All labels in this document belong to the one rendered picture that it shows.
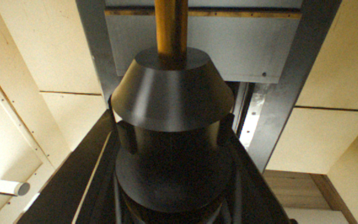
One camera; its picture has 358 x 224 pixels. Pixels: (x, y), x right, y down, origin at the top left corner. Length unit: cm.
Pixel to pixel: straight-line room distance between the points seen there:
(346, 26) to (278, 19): 59
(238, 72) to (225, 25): 13
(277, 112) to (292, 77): 13
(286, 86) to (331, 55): 49
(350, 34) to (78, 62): 133
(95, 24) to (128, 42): 13
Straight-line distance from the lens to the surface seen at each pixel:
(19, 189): 111
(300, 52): 61
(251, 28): 50
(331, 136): 143
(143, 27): 50
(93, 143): 56
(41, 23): 119
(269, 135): 75
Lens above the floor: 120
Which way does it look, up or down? 35 degrees up
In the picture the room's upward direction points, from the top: 180 degrees counter-clockwise
